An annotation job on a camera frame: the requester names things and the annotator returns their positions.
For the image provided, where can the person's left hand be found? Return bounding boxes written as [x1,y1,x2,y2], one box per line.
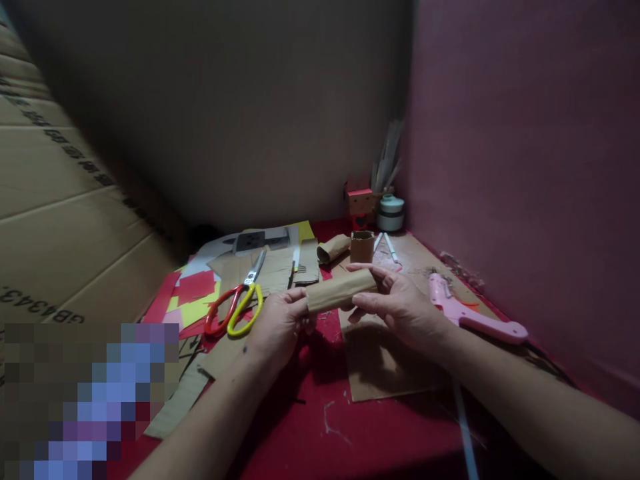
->
[249,289,317,374]

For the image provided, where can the person's right hand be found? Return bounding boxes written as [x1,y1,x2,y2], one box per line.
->
[347,263,454,352]

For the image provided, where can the person's right index finger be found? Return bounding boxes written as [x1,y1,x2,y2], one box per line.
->
[347,263,397,287]

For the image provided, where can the person's right thumb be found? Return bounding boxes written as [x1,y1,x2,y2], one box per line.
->
[351,291,389,313]

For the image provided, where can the person's left thumb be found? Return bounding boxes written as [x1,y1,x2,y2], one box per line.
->
[269,289,308,310]

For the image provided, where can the brown cardboard tube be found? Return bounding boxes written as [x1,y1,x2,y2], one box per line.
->
[303,269,379,317]

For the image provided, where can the short upright cardboard tube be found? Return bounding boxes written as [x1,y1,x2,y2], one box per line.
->
[349,229,375,264]

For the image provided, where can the cut brown cardboard pieces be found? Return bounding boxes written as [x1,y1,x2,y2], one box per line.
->
[207,245,322,303]

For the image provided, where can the small rolled cardboard tube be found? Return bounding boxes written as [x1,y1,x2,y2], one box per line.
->
[315,233,353,267]

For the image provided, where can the scuffed brown cardboard board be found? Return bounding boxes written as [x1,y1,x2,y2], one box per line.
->
[369,231,512,326]

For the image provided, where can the red and yellow scissors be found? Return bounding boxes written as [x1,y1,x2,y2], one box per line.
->
[203,248,269,339]

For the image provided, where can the brown cardboard sheet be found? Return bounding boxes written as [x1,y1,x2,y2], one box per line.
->
[339,305,455,404]

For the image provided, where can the white and green bottle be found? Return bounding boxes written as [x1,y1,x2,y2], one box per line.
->
[375,193,405,233]

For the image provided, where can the yellow paper sheet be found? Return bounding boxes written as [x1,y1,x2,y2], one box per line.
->
[289,221,318,262]

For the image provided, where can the red cardboard box figure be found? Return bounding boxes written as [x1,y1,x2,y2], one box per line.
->
[343,181,374,233]

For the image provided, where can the grey printed paper sheet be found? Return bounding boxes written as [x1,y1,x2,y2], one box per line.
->
[199,225,302,263]

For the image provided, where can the pink glue gun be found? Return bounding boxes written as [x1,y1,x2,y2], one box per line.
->
[426,272,530,345]

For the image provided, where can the pile of coloured paper scraps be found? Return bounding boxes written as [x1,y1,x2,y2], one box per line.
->
[141,259,223,342]

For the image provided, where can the bundle of pale sticks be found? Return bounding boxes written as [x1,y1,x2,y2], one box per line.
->
[369,117,407,197]

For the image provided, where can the long brown cardboard strip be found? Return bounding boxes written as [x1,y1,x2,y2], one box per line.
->
[143,345,262,442]

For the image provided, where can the white glue stick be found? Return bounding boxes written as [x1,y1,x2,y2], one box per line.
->
[451,381,482,480]

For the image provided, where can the large printed cardboard box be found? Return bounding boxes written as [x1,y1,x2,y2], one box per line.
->
[0,0,189,331]

